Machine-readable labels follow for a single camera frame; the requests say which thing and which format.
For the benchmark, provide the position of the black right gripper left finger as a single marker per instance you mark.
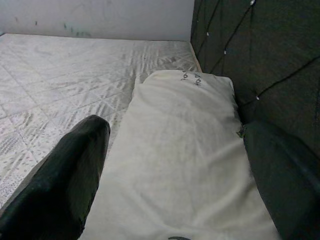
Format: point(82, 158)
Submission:
point(55, 190)

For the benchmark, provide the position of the black tufted headboard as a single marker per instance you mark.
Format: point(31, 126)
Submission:
point(262, 50)

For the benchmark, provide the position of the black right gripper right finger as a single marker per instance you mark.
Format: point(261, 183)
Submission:
point(287, 187)

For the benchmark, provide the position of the white patterned mattress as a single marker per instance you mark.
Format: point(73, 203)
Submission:
point(62, 75)

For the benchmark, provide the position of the white printed pillow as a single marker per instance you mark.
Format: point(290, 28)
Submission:
point(175, 150)

